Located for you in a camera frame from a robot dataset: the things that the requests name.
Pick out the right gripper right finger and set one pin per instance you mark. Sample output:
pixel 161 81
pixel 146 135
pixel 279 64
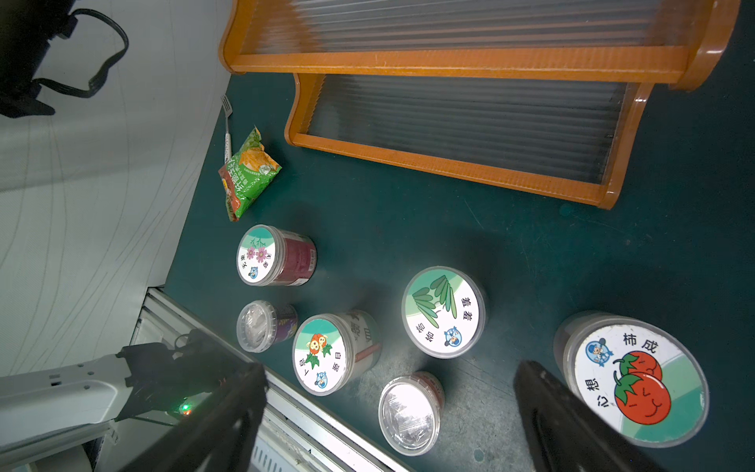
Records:
pixel 563 433

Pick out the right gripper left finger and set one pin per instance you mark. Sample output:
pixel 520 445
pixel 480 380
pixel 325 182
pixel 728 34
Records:
pixel 220 434

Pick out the small clear-lid jar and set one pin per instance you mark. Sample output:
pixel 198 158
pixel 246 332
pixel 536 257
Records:
pixel 410 413
pixel 261 325

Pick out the orange wooden tiered shelf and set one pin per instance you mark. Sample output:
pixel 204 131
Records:
pixel 542 97

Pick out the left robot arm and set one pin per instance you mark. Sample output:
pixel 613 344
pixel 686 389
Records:
pixel 136 380

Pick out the tomato label seed jar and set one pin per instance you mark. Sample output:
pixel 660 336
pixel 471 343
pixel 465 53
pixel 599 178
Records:
pixel 637 378

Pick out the flower label seed jar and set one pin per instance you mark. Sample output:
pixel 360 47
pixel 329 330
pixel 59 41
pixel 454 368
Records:
pixel 268 256

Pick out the orange fruit label jar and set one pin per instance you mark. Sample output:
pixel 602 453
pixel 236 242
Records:
pixel 332 350

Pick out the green leaf label jar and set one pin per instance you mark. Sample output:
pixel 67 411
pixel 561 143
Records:
pixel 444 312

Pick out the green snack packet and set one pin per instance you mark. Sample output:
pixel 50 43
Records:
pixel 246 174

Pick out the white handled fork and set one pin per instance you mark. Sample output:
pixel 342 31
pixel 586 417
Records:
pixel 227 110

